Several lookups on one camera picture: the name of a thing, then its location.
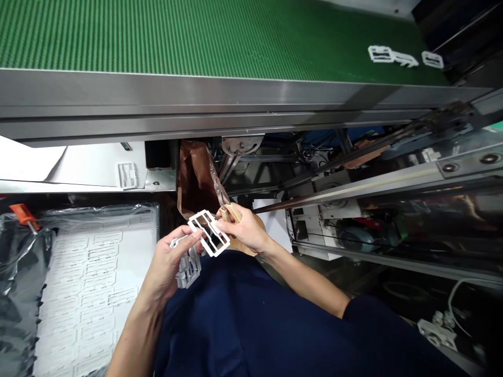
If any person's right hand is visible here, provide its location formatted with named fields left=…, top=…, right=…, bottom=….
left=216, top=204, right=277, bottom=256

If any person's left hand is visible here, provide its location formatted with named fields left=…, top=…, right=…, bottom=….
left=150, top=225, right=203, bottom=302

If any bundle of grey frames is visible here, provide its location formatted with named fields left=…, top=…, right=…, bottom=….
left=169, top=235, right=204, bottom=290

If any wooden handled tool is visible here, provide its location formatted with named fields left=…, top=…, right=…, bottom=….
left=217, top=204, right=241, bottom=225

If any single white plastic frame part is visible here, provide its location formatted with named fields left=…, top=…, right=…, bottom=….
left=187, top=210, right=232, bottom=259

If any brown plastic bag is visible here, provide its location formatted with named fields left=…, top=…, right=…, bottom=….
left=177, top=139, right=229, bottom=221

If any pile of white plastic frames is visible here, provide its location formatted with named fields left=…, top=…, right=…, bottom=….
left=32, top=226, right=159, bottom=377

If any person's body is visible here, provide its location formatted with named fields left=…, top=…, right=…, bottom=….
left=154, top=249, right=471, bottom=377

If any machine under conveyor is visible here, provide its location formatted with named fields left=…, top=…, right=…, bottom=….
left=212, top=117, right=503, bottom=283

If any black box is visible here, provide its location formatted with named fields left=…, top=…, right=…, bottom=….
left=144, top=140, right=176, bottom=171

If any clear plastic bag liner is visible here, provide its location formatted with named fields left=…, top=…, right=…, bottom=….
left=0, top=202, right=162, bottom=377

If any white paper sheet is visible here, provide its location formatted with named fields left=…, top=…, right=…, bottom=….
left=0, top=135, right=147, bottom=187

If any green conveyor belt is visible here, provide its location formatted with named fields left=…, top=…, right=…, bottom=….
left=0, top=0, right=452, bottom=86

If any white plastic sprue piece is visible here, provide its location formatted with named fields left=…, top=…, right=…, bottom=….
left=392, top=52, right=420, bottom=69

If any white ribbed plastic frame part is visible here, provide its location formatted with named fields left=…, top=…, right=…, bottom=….
left=117, top=161, right=140, bottom=191

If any steel conveyor side frame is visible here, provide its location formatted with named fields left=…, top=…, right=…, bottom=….
left=0, top=68, right=497, bottom=149

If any orange handled tool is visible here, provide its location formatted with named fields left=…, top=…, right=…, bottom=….
left=9, top=203, right=40, bottom=236

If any steel rail with bolts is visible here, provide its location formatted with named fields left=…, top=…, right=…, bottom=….
left=251, top=146, right=503, bottom=215

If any white plastic bracket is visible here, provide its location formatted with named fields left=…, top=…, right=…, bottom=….
left=416, top=310, right=458, bottom=348

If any white cable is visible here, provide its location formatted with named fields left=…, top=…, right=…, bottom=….
left=447, top=277, right=503, bottom=338

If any small white plastic frame part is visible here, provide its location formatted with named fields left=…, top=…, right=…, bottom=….
left=421, top=51, right=445, bottom=69

